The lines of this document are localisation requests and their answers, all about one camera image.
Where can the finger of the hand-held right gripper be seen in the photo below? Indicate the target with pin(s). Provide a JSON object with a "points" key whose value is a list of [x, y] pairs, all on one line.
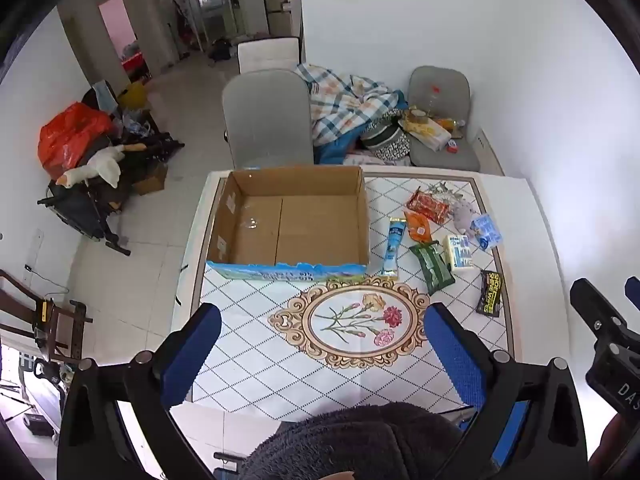
{"points": [[595, 310], [633, 290]]}

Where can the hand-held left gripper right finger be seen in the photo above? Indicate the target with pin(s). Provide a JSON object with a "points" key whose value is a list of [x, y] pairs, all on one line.
{"points": [[455, 355]]}

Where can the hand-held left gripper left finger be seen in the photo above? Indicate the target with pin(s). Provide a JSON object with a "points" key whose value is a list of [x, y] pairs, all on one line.
{"points": [[192, 355]]}

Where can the black wipes packet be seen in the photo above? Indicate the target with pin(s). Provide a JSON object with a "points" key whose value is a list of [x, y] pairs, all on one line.
{"points": [[490, 292]]}

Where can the green snack packet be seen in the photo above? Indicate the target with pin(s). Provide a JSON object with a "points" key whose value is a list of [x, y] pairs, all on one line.
{"points": [[432, 266]]}

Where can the yellow white tissue pack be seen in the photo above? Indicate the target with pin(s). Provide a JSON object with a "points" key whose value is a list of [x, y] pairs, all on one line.
{"points": [[459, 252]]}

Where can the long light blue packet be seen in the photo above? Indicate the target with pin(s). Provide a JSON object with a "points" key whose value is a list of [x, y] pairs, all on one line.
{"points": [[392, 250]]}

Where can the blue tissue pack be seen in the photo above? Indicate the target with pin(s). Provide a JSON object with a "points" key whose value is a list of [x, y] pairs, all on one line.
{"points": [[486, 230]]}

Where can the orange snack packet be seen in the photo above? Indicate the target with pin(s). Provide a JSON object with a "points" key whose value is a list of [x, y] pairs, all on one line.
{"points": [[419, 227]]}

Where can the red snack packet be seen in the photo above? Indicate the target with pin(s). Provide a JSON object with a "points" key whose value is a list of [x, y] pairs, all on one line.
{"points": [[427, 206]]}

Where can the floral printed tablecloth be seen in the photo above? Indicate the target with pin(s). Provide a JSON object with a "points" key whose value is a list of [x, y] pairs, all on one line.
{"points": [[250, 310]]}

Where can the dark fleece clothing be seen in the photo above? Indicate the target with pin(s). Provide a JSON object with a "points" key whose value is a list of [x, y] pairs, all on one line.
{"points": [[350, 435]]}

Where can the dark wooden chair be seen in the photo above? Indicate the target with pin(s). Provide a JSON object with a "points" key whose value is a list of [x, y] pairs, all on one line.
{"points": [[30, 305]]}

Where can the small brown cardboard box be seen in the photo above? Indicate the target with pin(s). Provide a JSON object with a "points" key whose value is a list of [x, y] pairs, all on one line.
{"points": [[150, 182]]}

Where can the black folded stroller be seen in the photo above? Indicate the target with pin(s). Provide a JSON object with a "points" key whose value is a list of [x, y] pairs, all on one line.
{"points": [[85, 205]]}

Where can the small red white box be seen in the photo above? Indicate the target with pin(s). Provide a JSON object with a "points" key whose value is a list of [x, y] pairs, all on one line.
{"points": [[453, 146]]}

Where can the white plush goose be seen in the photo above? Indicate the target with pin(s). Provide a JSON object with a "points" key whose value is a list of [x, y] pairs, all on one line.
{"points": [[100, 165]]}

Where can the yellow white packet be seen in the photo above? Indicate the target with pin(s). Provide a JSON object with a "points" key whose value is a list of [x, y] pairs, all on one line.
{"points": [[430, 135]]}

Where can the black white patterned bag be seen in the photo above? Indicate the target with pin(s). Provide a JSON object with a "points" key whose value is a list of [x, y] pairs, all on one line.
{"points": [[385, 142]]}

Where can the orange wrapped packet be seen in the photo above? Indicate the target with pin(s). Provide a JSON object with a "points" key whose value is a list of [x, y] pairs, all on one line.
{"points": [[449, 123]]}

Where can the blue blanket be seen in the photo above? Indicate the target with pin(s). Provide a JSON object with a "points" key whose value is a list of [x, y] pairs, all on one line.
{"points": [[330, 150]]}

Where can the grey padded chair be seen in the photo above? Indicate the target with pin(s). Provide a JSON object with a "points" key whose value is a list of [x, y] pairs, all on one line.
{"points": [[267, 120], [440, 80]]}

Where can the orange plastic bag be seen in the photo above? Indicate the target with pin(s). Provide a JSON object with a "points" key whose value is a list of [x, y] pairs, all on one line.
{"points": [[70, 135]]}

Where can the clear plastic bottle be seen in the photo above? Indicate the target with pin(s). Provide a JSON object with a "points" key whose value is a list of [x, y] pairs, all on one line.
{"points": [[434, 102]]}

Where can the yellow bag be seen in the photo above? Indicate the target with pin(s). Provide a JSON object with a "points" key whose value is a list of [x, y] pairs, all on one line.
{"points": [[134, 95]]}

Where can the light blue cloth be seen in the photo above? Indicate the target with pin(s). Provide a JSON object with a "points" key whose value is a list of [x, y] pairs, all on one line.
{"points": [[105, 94]]}

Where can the plaid blanket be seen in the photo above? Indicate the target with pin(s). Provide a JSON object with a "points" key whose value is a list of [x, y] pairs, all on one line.
{"points": [[340, 100]]}

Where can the white chair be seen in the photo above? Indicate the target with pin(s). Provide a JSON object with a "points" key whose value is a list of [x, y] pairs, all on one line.
{"points": [[267, 52]]}

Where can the white wall panel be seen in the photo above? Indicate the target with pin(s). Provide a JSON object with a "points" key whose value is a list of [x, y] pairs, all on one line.
{"points": [[489, 152]]}

